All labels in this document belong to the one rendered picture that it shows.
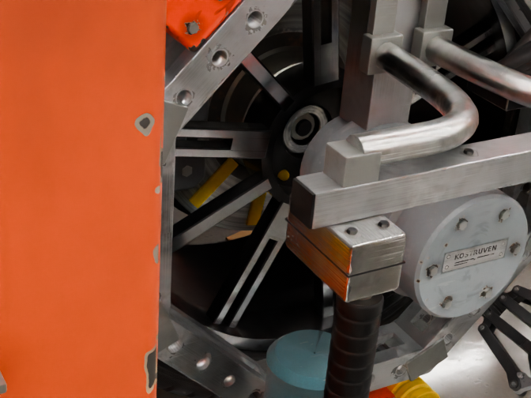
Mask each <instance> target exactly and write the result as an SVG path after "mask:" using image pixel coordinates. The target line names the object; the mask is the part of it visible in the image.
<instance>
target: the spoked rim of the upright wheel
mask: <svg viewBox="0 0 531 398"><path fill-rule="evenodd" d="M302 18H303V63H300V64H298V65H295V66H292V67H290V68H288V69H286V70H284V71H283V72H281V73H279V74H278V75H276V76H274V75H273V74H272V73H271V72H270V71H269V70H268V69H267V67H266V66H265V65H264V64H263V63H262V62H261V61H260V59H259V58H258V57H257V56H256V55H255V54H254V53H253V51H252V52H251V53H249V55H248V56H246V57H245V59H244V60H243V61H242V62H241V63H240V64H239V67H240V68H241V69H242V70H243V72H244V73H245V74H246V75H247V76H248V77H249V78H250V79H251V80H252V81H253V82H254V83H255V84H256V85H257V86H258V87H259V88H260V89H261V91H260V92H259V93H258V94H257V96H256V97H255V99H254V101H253V103H252V104H251V106H250V108H249V110H248V112H247V115H246V117H245V119H244V122H208V121H189V122H188V123H187V124H186V125H185V126H184V127H183V128H182V129H181V130H180V131H179V132H178V135H177V137H183V138H211V139H223V141H188V140H175V157H178V158H228V159H243V162H244V165H245V167H246V169H247V171H248V172H249V174H250V176H249V177H247V178H245V179H244V180H243V181H241V182H239V183H238V184H236V185H234V186H233V187H232V188H230V189H229V190H226V191H225V192H223V193H222V194H221V195H219V196H218V197H215V198H214V199H212V200H211V201H210V202H208V203H207V204H205V205H203V206H201V207H200V208H199V209H197V210H195V211H194V212H192V213H191V214H190V215H188V216H186V217H184V218H183V219H181V220H180V221H179V222H177V223H175V224H173V234H172V259H171V304H172V305H173V306H175V307H177V308H178V309H180V310H181V311H182V312H184V313H185V314H187V315H188V316H190V317H192V318H193V319H194V320H195V321H197V322H199V323H200V324H202V325H203V326H205V327H206V328H207V329H209V330H210V331H212V332H214V333H215V334H217V335H218V336H219V337H220V338H222V339H223V340H225V341H227V342H228V343H230V344H231V345H232V346H234V347H235V348H237V349H240V350H248V351H268V349H269V346H270V345H271V344H272V343H273V342H274V341H275V340H277V339H279V338H280V337H282V336H284V335H287V334H289V333H291V332H295V331H299V330H309V329H311V330H319V331H323V332H328V333H331V332H332V326H333V314H334V309H335V306H336V305H335V302H336V294H335V293H334V292H333V291H332V290H331V289H330V288H329V287H328V286H327V285H326V284H325V283H323V282H322V281H321V280H320V279H319V278H318V277H317V276H316V275H315V274H314V273H313V272H312V271H311V270H310V269H309V268H308V267H307V266H306V265H305V264H304V263H303V262H302V261H301V260H300V259H299V258H298V257H297V256H296V255H295V254H294V253H293V252H292V251H291V250H290V249H289V248H288V247H287V246H286V243H285V239H286V231H287V221H286V220H285V218H286V217H288V206H289V198H290V194H291V192H292V181H293V179H294V178H296V177H297V176H299V174H300V167H301V163H302V159H303V155H304V154H301V155H293V154H290V153H288V152H287V151H286V150H285V148H284V144H283V133H284V128H285V126H286V124H287V122H288V120H289V119H290V118H291V117H292V116H293V115H294V114H295V113H296V112H297V111H298V110H299V109H301V108H303V107H306V106H309V105H319V106H322V107H323V108H324V109H325V111H326V113H327V117H328V122H330V121H331V120H333V119H334V118H336V117H338V116H340V115H339V114H340V107H341V94H342V88H343V80H344V74H345V70H344V69H343V68H341V67H340V66H339V0H302ZM444 25H446V26H448V27H450V28H452V29H453V30H454V31H453V36H452V42H455V43H457V44H459V45H461V46H463V47H465V48H467V49H469V50H471V51H474V52H476V53H477V54H480V55H482V56H484V57H486V58H489V59H491V60H493V61H495V62H497V61H499V60H501V59H502V58H504V57H505V56H506V55H507V53H508V52H509V51H510V50H511V49H512V48H513V46H514V45H515V44H516V43H517V40H516V35H515V31H514V26H513V25H512V24H511V22H510V21H509V19H508V18H507V15H506V14H505V13H504V12H503V10H502V8H501V7H500V5H499V3H498V2H497V1H496V0H448V3H447V8H446V18H445V23H444ZM436 70H437V71H439V72H440V73H441V74H443V75H444V76H445V77H447V78H449V79H450V80H451V81H453V82H454V83H455V84H456V85H457V86H459V87H460V88H461V89H462V90H463V91H464V92H466V93H467V95H468V96H469V97H470V98H471V100H472V101H473V103H474V104H475V106H476V108H477V110H478V113H479V124H478V127H477V128H476V131H475V133H474V134H473V135H472V136H471V137H470V138H469V139H468V140H467V141H465V142H464V143H463V144H461V145H467V144H472V143H476V142H480V141H488V140H492V139H496V138H501V137H509V136H511V133H512V129H513V126H514V119H515V115H516V110H512V111H505V110H503V109H501V108H499V107H497V106H496V105H494V104H493V103H490V102H488V101H487V100H485V99H483V98H482V97H480V96H478V95H477V94H475V93H473V92H470V91H469V90H468V89H467V84H468V81H467V80H465V79H463V78H461V77H459V76H457V75H455V74H454V73H451V72H450V71H448V70H446V69H444V68H442V67H440V66H436ZM442 116H443V115H442V114H441V113H440V112H439V111H438V110H437V109H435V108H434V107H433V106H432V105H430V103H429V102H427V101H426V100H425V99H423V98H422V97H420V96H419V95H417V94H416V93H415V92H414V91H412V99H411V104H410V110H409V120H408V122H409V123H411V124H415V123H419V122H426V121H430V120H433V119H436V118H440V117H442ZM282 170H286V171H287V172H288V173H289V178H288V180H286V181H282V180H280V179H279V178H278V177H277V176H278V174H279V172H280V171H282ZM266 192H268V193H269V194H271V195H272V198H271V199H270V201H269V203H268V204H267V206H266V208H265V210H264V212H263V213H262V216H261V217H260V219H259V221H258V222H257V224H256V226H255V228H254V230H253V231H252V233H251V234H250V235H247V236H244V237H242V238H237V239H234V240H230V241H227V242H218V243H213V244H204V245H186V244H187V243H188V242H191V241H192V240H194V239H195V238H197V237H198V236H199V235H201V234H203V233H204V232H206V231H207V230H209V229H210V228H212V227H214V226H215V225H217V224H218V223H220V222H221V221H223V220H225V219H226V218H228V217H229V216H230V215H232V214H234V213H235V212H237V211H239V210H240V209H241V208H243V207H244V206H246V205H248V204H250V203H251V202H252V201H254V200H255V199H257V198H258V197H260V196H261V195H263V194H264V193H266Z"/></svg>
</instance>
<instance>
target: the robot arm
mask: <svg viewBox="0 0 531 398"><path fill-rule="evenodd" d="M520 302H523V303H525V304H528V305H530V306H531V290H530V289H528V288H525V287H522V286H520V285H515V286H514V287H513V288H512V291H510V292H507V293H505V292H503V293H502V294H501V295H500V296H499V297H498V298H497V299H496V300H495V301H494V302H493V303H492V304H491V305H490V306H489V307H488V309H487V310H486V311H485V312H484V313H483V314H482V315H481V316H482V317H484V321H483V323H482V324H480V325H479V326H478V331H479V333H480V334H481V335H482V337H483V338H484V340H485V342H486V343H487V345H488V346H489V347H490V349H491V351H492V352H493V354H494V355H495V357H496V358H497V359H498V361H499V363H500V364H501V366H502V367H503V369H504V370H505V371H506V373H507V380H508V383H509V387H510V388H511V389H512V390H513V391H514V392H515V393H516V394H518V395H519V396H525V395H526V393H527V391H528V390H530V389H531V377H529V376H528V375H526V374H525V373H524V372H521V371H520V370H519V369H518V367H517V365H516V364H515V362H514V360H513V359H512V358H511V357H510V355H509V354H508V352H507V350H506V349H505V347H504V346H503V345H502V344H501V342H500V341H499V339H498V337H497V336H496V334H495V330H496V329H498V330H499V331H500V332H502V333H503V334H504V335H505V336H507V337H508V338H509V339H510V340H512V341H513V342H514V343H515V344H517V345H518V346H519V347H520V348H521V349H522V350H523V351H525V352H526V353H527V354H528V360H529V368H530V373H531V340H529V339H528V338H526V337H525V336H523V335H522V334H521V333H520V332H519V331H518V330H516V329H515V328H514V327H512V326H511V325H510V324H508V323H507V322H506V321H504V320H503V319H502V318H501V317H500V315H501V314H502V313H503V312H504V311H505V310H506V309H508V310H509V311H510V312H511V313H512V314H513V315H515V316H516V317H517V318H519V319H520V320H521V321H523V322H524V323H525V324H526V325H528V326H529V327H530V328H531V313H530V312H529V311H528V310H526V309H525V308H524V307H522V306H521V305H520V304H519V303H520Z"/></svg>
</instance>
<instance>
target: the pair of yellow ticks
mask: <svg viewBox="0 0 531 398"><path fill-rule="evenodd" d="M238 166H239V165H238V164H237V162H235V161H234V160H233V159H227V160H226V161H225V162H224V163H223V164H222V165H221V166H220V167H219V168H218V170H217V171H216V172H215V173H214V174H213V175H212V176H211V177H210V178H209V179H208V180H207V181H206V182H205V184H204V185H203V186H202V187H201V188H200V189H199V190H198V191H197V192H196V193H195V194H194V195H193V197H192V198H191V199H190V200H189V201H190V202H191V203H192V204H193V205H194V206H195V207H197V208H199V207H200V206H201V205H202V204H203V203H204V201H205V200H206V199H207V198H208V197H209V196H210V195H211V194H212V193H213V192H214V191H215V190H216V189H217V187H218V186H219V185H220V184H221V183H222V182H223V181H224V180H225V179H226V178H227V177H228V176H229V175H230V174H231V173H232V172H233V171H234V170H235V169H236V168H237V167H238ZM265 198H266V193H264V194H263V195H261V196H260V197H258V198H257V199H255V200H254V201H252V202H251V205H250V211H249V214H248V217H247V223H246V225H256V224H257V222H258V221H259V219H260V216H261V213H262V208H263V205H264V201H265Z"/></svg>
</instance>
